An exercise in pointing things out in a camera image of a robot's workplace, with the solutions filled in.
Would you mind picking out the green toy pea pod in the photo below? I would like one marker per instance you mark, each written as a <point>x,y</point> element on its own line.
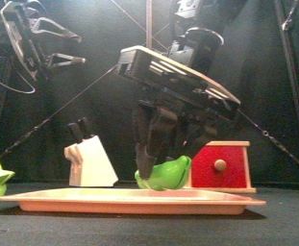
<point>169,176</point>

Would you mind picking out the red-fronted wooden drawer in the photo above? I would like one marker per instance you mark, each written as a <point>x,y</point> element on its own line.
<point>233,173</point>

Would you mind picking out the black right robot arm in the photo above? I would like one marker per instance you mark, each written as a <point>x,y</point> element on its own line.
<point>229,12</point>

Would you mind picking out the wooden box with slot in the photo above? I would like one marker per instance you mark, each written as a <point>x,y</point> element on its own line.
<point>229,143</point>

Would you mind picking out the white wooden knife block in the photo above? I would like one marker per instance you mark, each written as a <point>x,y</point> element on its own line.
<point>91,166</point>

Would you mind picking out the pink plastic tray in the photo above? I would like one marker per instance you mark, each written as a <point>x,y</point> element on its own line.
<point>130,205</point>

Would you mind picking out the metal frame pole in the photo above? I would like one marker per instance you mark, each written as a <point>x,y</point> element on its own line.
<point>148,22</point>

